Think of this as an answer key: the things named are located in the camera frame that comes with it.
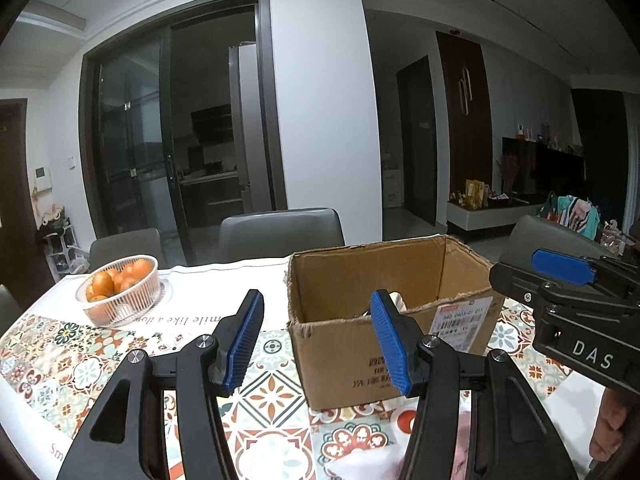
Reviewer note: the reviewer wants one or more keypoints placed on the dark interior door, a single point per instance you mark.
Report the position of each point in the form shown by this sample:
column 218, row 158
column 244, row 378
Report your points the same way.
column 417, row 150

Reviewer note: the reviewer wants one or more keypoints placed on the brown cardboard box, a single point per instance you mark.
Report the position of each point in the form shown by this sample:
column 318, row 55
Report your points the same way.
column 340, row 360

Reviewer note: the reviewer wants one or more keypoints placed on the black television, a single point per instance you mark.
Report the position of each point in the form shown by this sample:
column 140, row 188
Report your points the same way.
column 522, row 165

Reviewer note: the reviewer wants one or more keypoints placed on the white wall intercom panel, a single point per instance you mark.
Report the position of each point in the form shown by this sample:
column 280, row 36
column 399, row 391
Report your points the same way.
column 43, row 177

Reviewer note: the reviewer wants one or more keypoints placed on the silver refrigerator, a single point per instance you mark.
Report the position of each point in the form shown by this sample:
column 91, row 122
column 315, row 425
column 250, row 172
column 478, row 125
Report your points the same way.
column 247, row 125

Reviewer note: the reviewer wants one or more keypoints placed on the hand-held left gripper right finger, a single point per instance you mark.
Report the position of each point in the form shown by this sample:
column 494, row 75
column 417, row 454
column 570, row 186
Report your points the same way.
column 392, row 345

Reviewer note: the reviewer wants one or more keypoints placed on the yellow gift bags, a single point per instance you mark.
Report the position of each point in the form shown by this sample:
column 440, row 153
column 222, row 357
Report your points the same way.
column 476, row 194

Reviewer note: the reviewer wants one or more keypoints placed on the white tv stand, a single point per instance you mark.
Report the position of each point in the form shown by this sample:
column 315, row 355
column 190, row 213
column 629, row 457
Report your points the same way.
column 480, row 217

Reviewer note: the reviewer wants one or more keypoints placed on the tall dark wooden cabinet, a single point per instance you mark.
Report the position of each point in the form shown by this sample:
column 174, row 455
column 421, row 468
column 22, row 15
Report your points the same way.
column 462, row 135

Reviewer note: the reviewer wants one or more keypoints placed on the person's right hand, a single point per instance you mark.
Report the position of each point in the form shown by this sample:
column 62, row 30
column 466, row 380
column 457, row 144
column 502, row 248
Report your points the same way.
column 607, row 425

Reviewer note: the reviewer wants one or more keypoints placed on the dark framed sliding glass door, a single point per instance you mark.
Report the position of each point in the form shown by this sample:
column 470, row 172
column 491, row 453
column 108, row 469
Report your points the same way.
column 130, row 160

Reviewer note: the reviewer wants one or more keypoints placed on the white soft item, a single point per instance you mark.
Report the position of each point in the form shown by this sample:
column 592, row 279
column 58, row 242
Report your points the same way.
column 400, row 302

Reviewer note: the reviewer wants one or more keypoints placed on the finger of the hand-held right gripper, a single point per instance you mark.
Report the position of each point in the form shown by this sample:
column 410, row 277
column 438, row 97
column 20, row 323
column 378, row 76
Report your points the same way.
column 515, row 280
column 562, row 264

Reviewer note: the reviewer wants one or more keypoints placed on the pile of oranges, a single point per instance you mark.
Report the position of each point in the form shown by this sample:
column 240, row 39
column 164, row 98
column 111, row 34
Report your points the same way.
column 100, row 287

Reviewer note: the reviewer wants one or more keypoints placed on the black range hood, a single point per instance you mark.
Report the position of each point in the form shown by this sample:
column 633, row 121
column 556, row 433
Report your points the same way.
column 212, row 122

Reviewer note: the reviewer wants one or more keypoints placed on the white plastic fruit basket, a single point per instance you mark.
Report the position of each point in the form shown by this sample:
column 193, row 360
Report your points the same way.
column 132, row 300

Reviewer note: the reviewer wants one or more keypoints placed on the white hallway box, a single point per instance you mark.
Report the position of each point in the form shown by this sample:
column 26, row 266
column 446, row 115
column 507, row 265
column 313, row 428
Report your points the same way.
column 392, row 190

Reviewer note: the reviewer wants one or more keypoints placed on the dark wooden door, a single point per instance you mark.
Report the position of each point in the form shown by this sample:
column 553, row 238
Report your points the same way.
column 15, row 200

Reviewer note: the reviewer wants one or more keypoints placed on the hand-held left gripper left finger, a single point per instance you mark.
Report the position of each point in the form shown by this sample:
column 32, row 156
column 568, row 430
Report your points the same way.
column 239, row 350

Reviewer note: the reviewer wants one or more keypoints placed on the grey dining chair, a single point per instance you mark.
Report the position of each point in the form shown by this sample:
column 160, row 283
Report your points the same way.
column 280, row 232
column 545, row 240
column 7, row 310
column 127, row 250

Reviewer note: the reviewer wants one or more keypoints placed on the white shoe rack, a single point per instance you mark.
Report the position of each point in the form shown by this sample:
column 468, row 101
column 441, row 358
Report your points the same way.
column 60, row 250

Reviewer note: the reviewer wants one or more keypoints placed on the colourful clothes pile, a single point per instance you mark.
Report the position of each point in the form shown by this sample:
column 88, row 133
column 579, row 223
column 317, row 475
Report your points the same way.
column 572, row 215

